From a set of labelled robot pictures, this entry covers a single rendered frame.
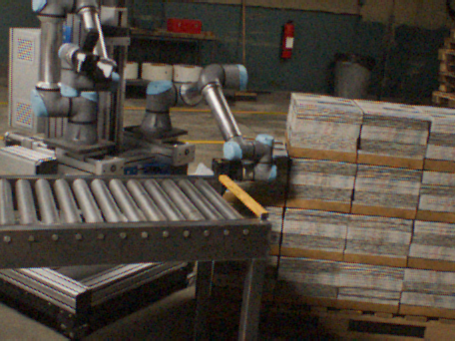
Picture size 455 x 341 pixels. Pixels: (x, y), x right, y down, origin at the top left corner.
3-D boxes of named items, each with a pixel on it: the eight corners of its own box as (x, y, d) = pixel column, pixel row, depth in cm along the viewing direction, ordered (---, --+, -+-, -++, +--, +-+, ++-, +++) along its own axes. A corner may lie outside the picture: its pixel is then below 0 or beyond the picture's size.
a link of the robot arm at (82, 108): (100, 121, 283) (101, 89, 279) (68, 122, 276) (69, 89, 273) (90, 116, 293) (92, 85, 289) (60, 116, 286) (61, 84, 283)
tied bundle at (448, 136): (401, 151, 328) (409, 104, 322) (461, 157, 329) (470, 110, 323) (422, 170, 292) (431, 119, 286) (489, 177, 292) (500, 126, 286)
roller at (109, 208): (103, 190, 246) (104, 177, 245) (128, 237, 204) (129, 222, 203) (89, 190, 245) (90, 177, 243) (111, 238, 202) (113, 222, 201)
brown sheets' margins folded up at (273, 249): (213, 263, 345) (222, 168, 332) (437, 285, 346) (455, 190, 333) (210, 296, 308) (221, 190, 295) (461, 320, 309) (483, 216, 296)
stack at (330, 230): (210, 288, 349) (225, 133, 327) (432, 310, 350) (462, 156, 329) (206, 324, 311) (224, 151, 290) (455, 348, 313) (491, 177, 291)
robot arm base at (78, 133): (55, 140, 285) (55, 117, 283) (81, 136, 297) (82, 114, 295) (80, 147, 277) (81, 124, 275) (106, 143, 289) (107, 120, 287)
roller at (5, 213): (10, 190, 235) (10, 177, 234) (16, 241, 193) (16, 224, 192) (-5, 191, 234) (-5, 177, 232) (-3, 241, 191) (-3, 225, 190)
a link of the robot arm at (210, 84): (195, 57, 283) (236, 150, 261) (217, 58, 289) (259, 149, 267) (184, 76, 292) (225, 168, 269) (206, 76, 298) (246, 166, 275)
